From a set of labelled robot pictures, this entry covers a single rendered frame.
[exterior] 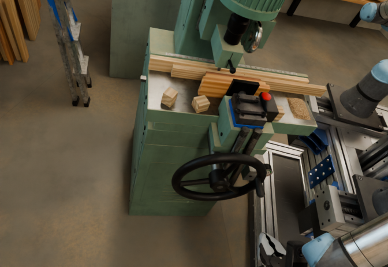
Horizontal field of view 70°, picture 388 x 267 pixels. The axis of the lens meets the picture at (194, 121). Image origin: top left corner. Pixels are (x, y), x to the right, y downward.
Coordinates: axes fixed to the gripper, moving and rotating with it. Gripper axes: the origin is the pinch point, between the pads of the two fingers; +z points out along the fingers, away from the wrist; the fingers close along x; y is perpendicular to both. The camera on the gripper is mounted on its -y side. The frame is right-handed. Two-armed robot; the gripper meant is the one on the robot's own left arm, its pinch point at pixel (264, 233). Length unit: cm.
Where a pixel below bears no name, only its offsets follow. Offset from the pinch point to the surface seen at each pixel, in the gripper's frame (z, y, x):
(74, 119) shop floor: 123, 23, -71
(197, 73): 36, -35, -19
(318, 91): 36, -36, 29
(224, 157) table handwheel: 6.0, -20.0, -15.1
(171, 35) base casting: 75, -43, -25
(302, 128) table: 25.2, -23.8, 19.3
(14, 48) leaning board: 158, -9, -118
